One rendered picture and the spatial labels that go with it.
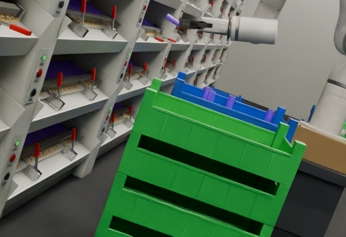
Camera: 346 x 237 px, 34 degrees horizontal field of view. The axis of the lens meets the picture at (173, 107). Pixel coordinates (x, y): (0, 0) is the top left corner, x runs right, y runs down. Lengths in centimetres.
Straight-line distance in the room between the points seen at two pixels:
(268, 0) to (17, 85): 107
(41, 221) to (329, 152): 108
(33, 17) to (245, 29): 93
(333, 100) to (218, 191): 120
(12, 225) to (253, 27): 100
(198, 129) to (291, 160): 17
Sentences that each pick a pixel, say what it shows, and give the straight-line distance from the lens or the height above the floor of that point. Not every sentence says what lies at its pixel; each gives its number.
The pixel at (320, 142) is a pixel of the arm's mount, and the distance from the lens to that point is 210.
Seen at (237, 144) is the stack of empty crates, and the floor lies 44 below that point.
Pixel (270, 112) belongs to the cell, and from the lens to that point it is 148.
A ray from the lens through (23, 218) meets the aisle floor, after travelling 152.
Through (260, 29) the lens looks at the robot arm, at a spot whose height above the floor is 66.
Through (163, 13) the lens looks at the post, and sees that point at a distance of 251.
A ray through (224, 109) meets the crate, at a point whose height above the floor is 45.
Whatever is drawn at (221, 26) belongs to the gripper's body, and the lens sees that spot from 191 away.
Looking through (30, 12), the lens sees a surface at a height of 52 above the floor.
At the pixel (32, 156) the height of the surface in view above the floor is 12.
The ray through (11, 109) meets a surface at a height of 33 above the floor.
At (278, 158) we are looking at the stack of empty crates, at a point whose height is 44.
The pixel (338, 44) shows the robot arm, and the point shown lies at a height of 71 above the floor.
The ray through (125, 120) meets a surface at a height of 12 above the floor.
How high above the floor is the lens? 62
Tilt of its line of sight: 9 degrees down
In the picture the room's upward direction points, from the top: 20 degrees clockwise
